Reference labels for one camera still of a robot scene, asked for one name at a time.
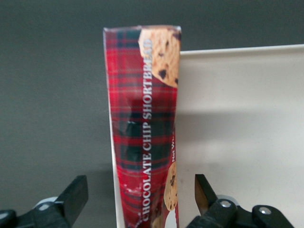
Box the red tartan cookie box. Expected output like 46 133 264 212
103 24 183 228

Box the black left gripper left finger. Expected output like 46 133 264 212
0 175 89 228

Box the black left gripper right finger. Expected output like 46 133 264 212
186 173 293 228

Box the white rectangular tray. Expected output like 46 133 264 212
111 43 304 228

